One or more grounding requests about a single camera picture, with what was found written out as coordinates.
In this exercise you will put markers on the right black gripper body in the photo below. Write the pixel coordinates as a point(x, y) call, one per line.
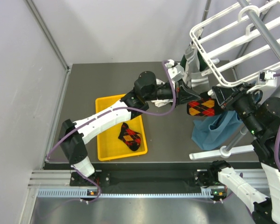
point(241, 102)

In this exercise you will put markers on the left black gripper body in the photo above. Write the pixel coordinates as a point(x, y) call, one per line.
point(179, 87)

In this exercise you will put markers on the red black argyle sock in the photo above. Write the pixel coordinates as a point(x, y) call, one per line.
point(207, 106)

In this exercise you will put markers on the green and white sock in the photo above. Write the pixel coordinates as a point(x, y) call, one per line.
point(202, 63)

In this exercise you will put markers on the grey striped sock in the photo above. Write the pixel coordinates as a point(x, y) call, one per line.
point(192, 64)

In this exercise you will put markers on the white clip hanger frame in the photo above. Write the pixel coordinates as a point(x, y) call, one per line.
point(255, 28)

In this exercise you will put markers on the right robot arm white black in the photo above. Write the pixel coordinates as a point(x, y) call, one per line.
point(263, 122)

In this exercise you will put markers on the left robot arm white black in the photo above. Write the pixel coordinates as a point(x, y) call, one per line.
point(74, 136)

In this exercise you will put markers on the blue cloth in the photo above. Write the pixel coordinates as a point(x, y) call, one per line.
point(212, 132)

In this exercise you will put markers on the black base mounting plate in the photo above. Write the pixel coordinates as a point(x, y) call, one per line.
point(109, 178)

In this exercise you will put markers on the yellow plastic bin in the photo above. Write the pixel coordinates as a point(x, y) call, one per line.
point(111, 148)

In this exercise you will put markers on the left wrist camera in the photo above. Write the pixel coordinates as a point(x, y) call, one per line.
point(175, 70)

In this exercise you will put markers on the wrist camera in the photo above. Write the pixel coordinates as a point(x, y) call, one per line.
point(175, 70)
point(265, 81)

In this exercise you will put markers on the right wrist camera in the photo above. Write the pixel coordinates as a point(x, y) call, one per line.
point(265, 81)

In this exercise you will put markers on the aluminium cable duct rail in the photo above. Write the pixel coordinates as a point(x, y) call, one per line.
point(56, 184)

